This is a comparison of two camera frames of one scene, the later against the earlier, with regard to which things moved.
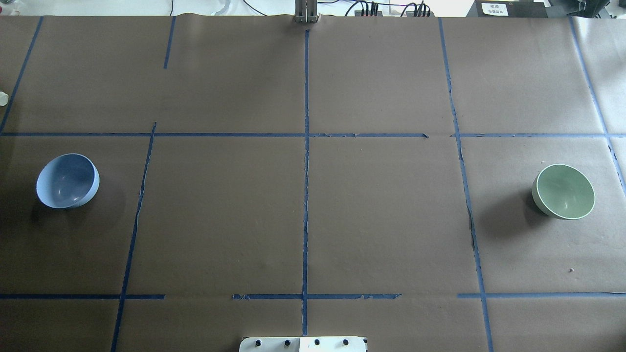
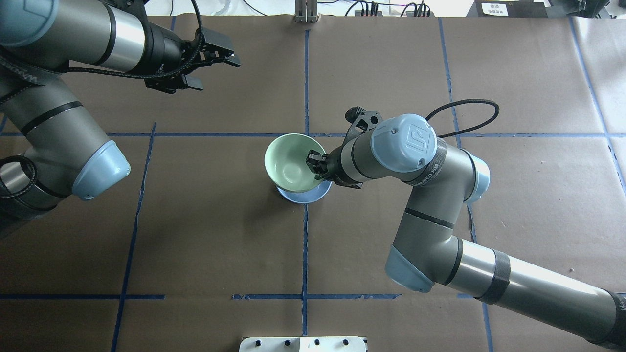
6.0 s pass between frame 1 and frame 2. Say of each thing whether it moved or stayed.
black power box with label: stayed
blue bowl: moved
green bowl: moved
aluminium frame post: stayed
